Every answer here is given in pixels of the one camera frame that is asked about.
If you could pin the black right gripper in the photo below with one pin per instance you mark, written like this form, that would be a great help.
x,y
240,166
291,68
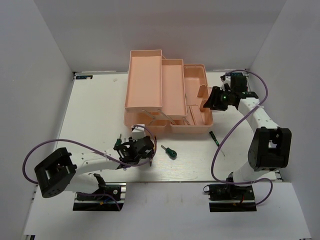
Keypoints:
x,y
215,93

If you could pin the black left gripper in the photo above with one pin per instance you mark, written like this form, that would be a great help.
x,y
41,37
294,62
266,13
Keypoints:
x,y
131,141

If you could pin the green stubby screwdriver orange cap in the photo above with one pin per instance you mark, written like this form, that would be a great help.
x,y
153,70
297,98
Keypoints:
x,y
118,141

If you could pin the black green precision screwdriver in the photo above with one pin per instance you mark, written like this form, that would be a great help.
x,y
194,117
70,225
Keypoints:
x,y
216,141

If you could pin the pink plastic toolbox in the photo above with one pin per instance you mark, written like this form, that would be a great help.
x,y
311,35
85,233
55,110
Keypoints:
x,y
166,95

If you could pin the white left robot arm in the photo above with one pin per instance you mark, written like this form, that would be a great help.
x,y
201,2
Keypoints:
x,y
64,171

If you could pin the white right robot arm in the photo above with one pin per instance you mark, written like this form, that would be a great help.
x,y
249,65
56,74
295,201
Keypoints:
x,y
270,147

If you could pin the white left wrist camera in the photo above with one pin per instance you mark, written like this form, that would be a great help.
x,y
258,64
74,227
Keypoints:
x,y
138,132

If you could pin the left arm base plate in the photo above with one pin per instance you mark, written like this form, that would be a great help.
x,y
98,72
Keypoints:
x,y
109,198

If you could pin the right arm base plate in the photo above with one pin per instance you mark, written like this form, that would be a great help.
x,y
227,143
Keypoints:
x,y
226,198

